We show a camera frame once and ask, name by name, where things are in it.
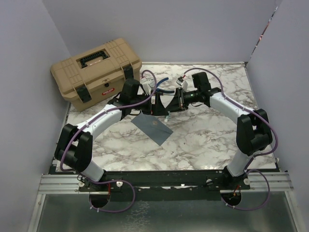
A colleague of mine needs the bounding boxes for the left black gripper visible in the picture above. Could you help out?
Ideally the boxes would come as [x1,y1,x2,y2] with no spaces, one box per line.
[131,92,169,116]

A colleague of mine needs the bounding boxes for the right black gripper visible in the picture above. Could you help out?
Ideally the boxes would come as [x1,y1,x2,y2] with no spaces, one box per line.
[167,87,201,113]

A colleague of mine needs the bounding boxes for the grey paper envelope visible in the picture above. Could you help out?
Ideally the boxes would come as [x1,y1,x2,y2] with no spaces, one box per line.
[131,113,173,145]

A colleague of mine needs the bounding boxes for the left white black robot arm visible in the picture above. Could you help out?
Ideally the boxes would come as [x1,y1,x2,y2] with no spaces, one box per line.
[54,78,168,191]

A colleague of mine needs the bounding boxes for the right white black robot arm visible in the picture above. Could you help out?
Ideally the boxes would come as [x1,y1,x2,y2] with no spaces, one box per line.
[166,68,274,189]

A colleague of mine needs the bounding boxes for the tan plastic toolbox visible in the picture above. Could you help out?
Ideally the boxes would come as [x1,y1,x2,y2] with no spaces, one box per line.
[50,38,142,112]

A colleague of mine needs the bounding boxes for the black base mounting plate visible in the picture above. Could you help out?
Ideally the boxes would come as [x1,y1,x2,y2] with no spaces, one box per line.
[79,170,250,202]

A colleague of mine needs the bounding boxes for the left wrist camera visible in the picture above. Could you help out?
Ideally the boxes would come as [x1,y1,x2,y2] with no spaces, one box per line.
[142,80,155,95]

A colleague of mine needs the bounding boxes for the blue handled pliers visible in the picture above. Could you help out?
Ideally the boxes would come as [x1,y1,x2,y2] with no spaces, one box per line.
[156,77,169,87]

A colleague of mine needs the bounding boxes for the aluminium frame rail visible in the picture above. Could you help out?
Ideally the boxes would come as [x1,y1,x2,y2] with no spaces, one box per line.
[38,172,294,194]

